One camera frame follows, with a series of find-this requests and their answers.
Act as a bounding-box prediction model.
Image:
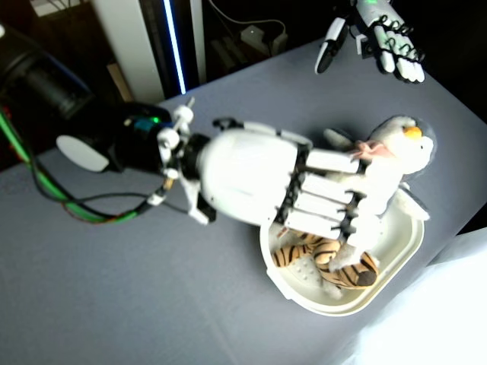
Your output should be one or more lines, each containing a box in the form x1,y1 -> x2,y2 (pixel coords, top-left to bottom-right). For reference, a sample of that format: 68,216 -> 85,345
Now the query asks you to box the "thin white cable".
212,0 -> 287,37

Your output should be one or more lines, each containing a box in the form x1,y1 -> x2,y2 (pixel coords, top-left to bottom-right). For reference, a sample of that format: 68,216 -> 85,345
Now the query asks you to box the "white cabinet panel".
93,0 -> 165,104

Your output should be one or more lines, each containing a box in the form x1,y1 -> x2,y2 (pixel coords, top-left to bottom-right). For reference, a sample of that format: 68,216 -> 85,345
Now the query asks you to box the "white power adapter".
240,24 -> 288,58

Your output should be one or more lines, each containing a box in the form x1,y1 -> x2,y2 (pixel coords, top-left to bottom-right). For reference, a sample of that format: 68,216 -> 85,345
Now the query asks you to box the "brown wooden board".
106,60 -> 135,103

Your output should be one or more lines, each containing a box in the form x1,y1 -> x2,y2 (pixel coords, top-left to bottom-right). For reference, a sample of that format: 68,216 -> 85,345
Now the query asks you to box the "blue light strip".
162,0 -> 188,95

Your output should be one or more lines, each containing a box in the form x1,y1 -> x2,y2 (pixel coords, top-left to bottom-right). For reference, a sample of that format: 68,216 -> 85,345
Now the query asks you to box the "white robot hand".
314,0 -> 426,84
196,117 -> 381,252

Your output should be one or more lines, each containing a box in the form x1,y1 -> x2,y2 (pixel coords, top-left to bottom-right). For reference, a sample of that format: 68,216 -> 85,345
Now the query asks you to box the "plush penguin toy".
323,115 -> 438,222

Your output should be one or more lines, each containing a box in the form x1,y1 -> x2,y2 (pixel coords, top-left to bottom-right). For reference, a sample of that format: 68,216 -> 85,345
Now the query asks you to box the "plush tiger toy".
270,227 -> 382,301

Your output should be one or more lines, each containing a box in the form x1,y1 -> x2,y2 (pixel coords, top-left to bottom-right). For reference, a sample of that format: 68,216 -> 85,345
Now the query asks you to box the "grey table cloth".
0,37 -> 487,365

